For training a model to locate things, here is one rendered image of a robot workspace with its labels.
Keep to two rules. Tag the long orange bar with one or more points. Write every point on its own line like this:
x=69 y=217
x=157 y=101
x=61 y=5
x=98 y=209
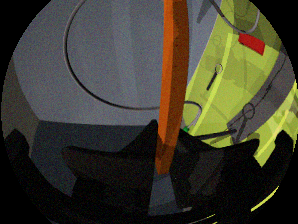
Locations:
x=174 y=75

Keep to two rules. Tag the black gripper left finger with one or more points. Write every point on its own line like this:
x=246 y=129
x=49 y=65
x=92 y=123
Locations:
x=132 y=167

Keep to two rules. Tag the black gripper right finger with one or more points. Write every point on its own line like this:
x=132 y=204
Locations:
x=195 y=164

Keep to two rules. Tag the red rectangular block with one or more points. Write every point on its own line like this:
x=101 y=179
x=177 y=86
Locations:
x=252 y=42

